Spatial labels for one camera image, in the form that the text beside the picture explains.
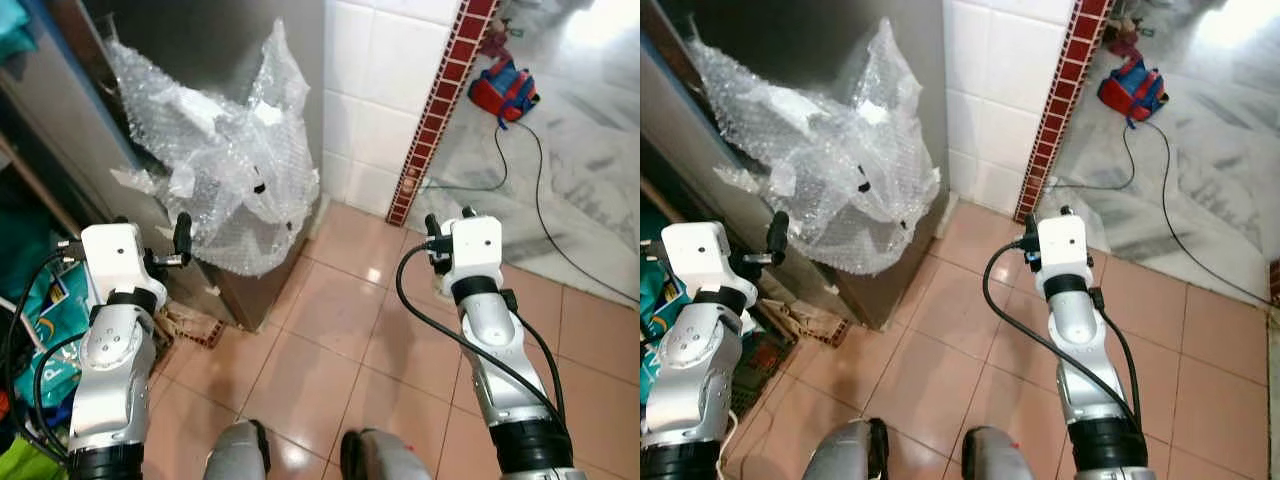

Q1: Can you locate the teal printed plastic bag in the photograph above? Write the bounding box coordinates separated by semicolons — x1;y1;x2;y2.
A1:
15;262;96;401
640;265;683;401

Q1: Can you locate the clay brick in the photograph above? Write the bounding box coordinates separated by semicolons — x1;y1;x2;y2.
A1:
775;300;851;348
163;303;228;349

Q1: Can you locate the black plastic crate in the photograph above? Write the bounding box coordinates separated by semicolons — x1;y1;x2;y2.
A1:
733;328;801;419

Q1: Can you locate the red and blue backpack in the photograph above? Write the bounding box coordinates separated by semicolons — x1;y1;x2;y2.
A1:
1097;55;1171;126
468;57;541;129

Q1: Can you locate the grey robot right leg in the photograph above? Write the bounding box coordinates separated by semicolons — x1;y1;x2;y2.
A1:
962;425;1036;480
340;428;433;480

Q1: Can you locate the grey robot leg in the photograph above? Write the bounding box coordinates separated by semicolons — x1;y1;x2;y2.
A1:
205;420;273;480
340;428;433;480
962;425;1036;480
800;418;891;480

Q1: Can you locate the grey robot left leg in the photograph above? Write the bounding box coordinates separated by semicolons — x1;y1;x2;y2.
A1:
800;418;891;480
205;420;273;480

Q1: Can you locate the teal cloth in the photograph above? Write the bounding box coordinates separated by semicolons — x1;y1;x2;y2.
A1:
0;0;39;61

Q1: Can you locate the bright green bag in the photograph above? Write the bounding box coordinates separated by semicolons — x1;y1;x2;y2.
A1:
0;435;66;480

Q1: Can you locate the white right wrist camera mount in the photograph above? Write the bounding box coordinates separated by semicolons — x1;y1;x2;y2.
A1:
443;216;505;293
1036;215;1091;293

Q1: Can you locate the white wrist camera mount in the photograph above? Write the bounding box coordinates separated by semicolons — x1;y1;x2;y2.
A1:
1036;215;1091;293
80;222;143;293
443;216;505;293
662;221;733;293

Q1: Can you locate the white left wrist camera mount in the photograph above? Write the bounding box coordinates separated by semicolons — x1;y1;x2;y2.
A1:
662;221;733;293
80;222;143;293

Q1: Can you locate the black floor cable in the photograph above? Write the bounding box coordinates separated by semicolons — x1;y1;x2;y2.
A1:
1040;118;1280;309
418;118;641;303

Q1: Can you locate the red tiled wall pillar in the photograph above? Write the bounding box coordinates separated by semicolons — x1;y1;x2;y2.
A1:
385;0;501;228
1013;0;1113;223

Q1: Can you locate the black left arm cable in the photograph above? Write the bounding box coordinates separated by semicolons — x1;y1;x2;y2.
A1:
0;250;96;466

